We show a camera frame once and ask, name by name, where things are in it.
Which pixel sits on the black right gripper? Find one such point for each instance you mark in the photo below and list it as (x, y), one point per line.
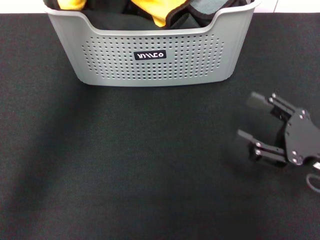
(302, 137)

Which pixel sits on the black crumpled cloth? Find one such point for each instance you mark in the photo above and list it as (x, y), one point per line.
(112, 20)

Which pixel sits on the grey towel with black edging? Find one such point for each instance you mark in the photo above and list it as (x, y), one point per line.
(207, 6)

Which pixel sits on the black tablecloth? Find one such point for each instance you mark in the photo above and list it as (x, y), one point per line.
(125, 175)

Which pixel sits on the grey perforated plastic storage box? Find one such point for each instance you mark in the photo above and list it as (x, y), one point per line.
(112, 67)

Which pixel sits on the yellow towel with black edging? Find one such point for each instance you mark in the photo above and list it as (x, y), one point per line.
(157, 12)

